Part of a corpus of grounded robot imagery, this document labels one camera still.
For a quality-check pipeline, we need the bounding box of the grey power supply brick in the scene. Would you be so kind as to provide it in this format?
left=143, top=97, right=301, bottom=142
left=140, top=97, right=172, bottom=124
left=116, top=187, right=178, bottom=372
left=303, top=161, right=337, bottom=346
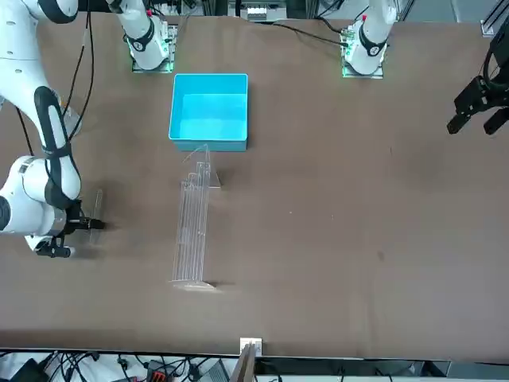
left=200, top=360, right=230, bottom=382

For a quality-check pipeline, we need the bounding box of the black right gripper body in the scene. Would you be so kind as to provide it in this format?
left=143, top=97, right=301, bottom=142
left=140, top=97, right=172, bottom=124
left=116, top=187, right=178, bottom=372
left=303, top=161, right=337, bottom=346
left=63, top=201, right=87, bottom=240

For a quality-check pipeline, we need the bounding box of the silver aluminium frame profile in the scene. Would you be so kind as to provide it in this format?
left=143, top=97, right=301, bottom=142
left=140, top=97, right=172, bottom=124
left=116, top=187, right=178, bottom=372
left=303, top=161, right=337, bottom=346
left=480, top=6, right=505, bottom=37

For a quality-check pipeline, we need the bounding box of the clear acrylic slotted rack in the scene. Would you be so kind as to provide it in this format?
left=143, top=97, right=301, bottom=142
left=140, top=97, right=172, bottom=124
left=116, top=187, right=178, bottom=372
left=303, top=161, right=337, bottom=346
left=168, top=143, right=223, bottom=294

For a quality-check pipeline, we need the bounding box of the short black arm cable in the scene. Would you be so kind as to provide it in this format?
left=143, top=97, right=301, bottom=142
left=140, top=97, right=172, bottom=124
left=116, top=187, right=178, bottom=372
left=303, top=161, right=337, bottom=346
left=14, top=103, right=37, bottom=158

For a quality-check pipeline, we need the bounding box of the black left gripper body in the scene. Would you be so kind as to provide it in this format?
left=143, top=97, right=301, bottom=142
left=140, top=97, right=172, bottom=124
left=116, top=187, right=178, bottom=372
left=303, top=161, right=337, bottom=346
left=488, top=27, right=509, bottom=96

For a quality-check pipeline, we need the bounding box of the frosted clear plastic cylinder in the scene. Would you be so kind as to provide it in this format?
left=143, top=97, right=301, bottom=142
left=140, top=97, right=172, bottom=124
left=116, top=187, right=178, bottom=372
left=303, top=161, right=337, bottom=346
left=59, top=103, right=84, bottom=138

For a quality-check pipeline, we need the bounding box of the long black arm cable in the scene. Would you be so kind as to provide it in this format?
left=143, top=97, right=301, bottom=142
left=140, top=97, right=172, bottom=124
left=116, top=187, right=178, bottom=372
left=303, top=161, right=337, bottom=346
left=65, top=10, right=97, bottom=144

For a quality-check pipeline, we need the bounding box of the black cable across table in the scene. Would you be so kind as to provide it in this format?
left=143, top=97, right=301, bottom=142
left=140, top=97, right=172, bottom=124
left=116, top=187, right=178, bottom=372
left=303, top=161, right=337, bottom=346
left=270, top=16, right=348, bottom=44

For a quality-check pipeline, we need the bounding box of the small metal bracket plate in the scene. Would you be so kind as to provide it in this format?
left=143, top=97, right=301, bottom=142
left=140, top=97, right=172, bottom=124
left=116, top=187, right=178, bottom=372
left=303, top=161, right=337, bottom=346
left=239, top=337, right=264, bottom=357

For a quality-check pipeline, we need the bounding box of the clear glass thermometer tube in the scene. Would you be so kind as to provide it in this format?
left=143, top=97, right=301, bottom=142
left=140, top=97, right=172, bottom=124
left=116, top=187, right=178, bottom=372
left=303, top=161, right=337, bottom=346
left=89, top=189, right=105, bottom=246

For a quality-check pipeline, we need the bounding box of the blue plastic bin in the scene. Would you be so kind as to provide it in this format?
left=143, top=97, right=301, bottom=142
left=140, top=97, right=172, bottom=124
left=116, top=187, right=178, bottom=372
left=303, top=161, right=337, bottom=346
left=169, top=72, right=250, bottom=153

